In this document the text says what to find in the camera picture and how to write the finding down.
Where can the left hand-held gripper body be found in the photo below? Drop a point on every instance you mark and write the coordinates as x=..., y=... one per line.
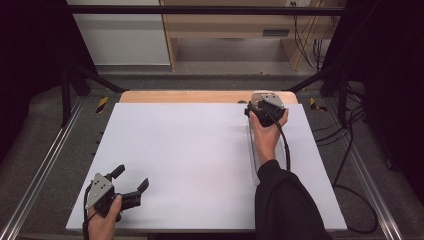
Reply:
x=100, y=191

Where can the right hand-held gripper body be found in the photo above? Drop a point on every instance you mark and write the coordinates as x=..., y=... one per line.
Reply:
x=271, y=108

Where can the black metal stand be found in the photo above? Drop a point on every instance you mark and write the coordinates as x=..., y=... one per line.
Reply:
x=66, y=96
x=342, y=96

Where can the black horizontal frame bar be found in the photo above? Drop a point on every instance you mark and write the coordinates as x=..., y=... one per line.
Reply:
x=200, y=10

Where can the yellow black tape strip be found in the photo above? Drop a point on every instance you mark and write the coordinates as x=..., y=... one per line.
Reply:
x=314, y=105
x=102, y=104

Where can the white cabinet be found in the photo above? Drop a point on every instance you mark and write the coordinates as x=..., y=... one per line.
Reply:
x=123, y=36

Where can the person's left hand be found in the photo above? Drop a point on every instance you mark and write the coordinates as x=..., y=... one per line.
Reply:
x=101, y=226

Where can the clear plastic packaging box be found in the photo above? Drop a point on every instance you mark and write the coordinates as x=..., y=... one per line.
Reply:
x=255, y=160

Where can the aluminium floor rail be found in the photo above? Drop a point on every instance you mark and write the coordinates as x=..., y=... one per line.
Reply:
x=43, y=166
x=373, y=186

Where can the black curtain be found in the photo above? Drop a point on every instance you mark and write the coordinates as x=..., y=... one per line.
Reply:
x=390, y=83
x=30, y=66

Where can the person's right hand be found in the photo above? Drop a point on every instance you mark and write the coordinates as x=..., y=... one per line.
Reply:
x=266, y=138

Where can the wooden table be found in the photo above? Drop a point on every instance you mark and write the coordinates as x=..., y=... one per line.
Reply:
x=186, y=97

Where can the light wooden desk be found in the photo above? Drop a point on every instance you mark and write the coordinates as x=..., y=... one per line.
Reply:
x=226, y=28

